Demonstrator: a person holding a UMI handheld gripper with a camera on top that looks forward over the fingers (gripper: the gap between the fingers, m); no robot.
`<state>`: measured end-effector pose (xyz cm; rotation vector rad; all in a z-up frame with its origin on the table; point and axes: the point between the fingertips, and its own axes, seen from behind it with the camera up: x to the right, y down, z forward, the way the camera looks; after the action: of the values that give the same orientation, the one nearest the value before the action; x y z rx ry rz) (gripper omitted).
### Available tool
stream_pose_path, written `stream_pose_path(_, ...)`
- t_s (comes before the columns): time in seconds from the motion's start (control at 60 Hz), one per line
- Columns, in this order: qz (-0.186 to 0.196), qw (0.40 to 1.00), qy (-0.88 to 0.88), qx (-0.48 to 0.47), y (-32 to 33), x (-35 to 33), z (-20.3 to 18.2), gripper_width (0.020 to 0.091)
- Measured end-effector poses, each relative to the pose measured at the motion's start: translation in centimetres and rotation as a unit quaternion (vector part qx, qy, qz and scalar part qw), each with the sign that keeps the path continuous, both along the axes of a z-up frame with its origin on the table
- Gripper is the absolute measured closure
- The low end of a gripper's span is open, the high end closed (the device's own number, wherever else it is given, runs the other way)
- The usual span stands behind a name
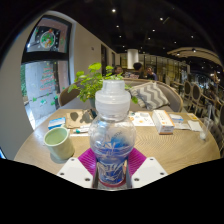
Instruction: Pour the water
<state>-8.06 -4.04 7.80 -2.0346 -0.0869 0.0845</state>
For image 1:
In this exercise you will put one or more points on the grey chevron cushion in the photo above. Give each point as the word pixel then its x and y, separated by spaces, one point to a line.
pixel 151 95

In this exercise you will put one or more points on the window with festive stickers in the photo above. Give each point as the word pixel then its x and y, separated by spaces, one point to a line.
pixel 46 83

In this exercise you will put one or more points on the green potted plant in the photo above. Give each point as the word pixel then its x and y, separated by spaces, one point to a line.
pixel 88 85

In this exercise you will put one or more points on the person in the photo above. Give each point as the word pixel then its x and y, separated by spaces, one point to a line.
pixel 151 74
pixel 117 70
pixel 137 70

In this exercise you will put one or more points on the pale green mug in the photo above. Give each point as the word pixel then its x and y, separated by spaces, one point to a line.
pixel 61 146

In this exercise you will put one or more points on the white orange tissue box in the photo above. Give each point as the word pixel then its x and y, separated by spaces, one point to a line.
pixel 162 121

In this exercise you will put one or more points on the blue white card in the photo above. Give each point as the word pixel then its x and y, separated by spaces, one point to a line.
pixel 56 123

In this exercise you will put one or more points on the group of ceiling lights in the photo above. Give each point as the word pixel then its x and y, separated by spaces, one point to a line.
pixel 113 10

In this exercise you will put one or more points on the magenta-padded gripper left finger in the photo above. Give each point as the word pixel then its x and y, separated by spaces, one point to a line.
pixel 75 170

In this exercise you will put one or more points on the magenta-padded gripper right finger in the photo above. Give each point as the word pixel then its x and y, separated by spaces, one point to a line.
pixel 149 170

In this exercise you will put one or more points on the clear drinking glass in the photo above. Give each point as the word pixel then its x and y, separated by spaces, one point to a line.
pixel 206 130

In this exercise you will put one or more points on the group of dining chairs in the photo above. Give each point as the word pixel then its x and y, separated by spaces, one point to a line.
pixel 200 100

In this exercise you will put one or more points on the white printed leaflet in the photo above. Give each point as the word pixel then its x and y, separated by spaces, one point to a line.
pixel 142 119

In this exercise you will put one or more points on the grey upholstered bench sofa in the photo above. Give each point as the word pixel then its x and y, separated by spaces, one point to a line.
pixel 173 96

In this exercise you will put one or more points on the white paper napkin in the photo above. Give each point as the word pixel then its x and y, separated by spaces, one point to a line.
pixel 195 125

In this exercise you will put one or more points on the small yellow card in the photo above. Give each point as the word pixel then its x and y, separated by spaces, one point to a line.
pixel 192 116

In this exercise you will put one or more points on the clear blue-labelled drink bottle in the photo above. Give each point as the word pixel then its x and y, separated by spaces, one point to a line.
pixel 112 143

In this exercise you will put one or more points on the white blue pamphlet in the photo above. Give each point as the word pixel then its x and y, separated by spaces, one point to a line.
pixel 176 118

